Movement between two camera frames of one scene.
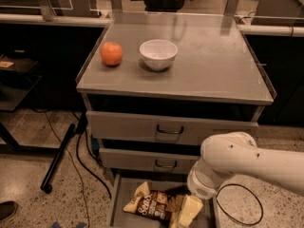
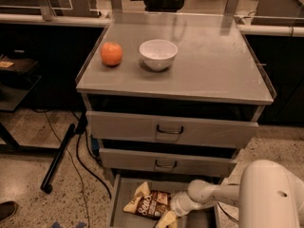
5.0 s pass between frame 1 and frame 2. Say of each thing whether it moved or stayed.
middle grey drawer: stayed
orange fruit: stayed
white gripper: moved
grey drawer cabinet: stayed
